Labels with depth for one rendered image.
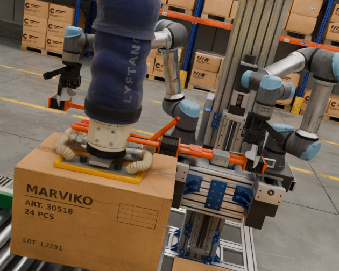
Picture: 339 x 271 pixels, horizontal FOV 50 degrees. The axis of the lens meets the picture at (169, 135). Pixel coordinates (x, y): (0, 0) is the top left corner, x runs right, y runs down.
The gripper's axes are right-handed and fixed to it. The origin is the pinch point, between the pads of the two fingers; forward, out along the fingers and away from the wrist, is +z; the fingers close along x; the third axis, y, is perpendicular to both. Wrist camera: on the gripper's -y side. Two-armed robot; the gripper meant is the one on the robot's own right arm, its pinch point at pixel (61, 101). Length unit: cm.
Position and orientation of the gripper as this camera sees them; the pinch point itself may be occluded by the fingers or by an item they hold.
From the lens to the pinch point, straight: 180.7
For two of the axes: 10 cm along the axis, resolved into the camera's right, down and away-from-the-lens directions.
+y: 9.8, 2.2, 0.1
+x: 0.7, -3.3, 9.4
